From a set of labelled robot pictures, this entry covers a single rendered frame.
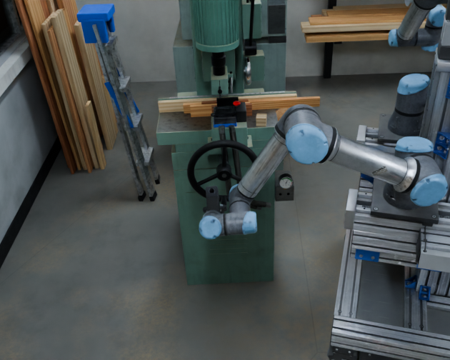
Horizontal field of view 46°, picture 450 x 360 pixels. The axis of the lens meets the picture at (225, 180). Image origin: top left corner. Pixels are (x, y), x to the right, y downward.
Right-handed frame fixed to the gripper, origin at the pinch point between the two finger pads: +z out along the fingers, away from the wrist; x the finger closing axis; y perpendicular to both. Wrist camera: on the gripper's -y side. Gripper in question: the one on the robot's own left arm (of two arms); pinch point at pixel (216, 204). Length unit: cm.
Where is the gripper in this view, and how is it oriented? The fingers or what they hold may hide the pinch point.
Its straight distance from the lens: 208.0
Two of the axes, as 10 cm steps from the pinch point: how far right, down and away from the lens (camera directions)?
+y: 0.9, 9.9, 1.2
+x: 9.9, -0.8, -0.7
